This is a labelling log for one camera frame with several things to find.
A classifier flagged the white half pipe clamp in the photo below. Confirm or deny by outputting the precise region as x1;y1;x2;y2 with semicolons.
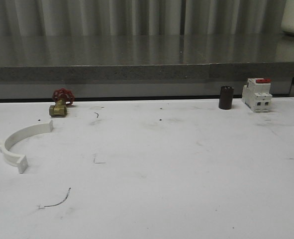
0;120;54;174

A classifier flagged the dark brown cylindrical capacitor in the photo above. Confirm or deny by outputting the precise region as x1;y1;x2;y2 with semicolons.
218;86;234;110

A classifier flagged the brass valve red handwheel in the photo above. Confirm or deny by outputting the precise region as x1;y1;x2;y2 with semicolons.
49;88;75;117

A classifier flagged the white circuit breaker red switch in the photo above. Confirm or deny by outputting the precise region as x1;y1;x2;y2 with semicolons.
242;78;273;113

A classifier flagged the grey stone counter shelf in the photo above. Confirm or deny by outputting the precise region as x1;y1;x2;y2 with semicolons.
0;33;294;102

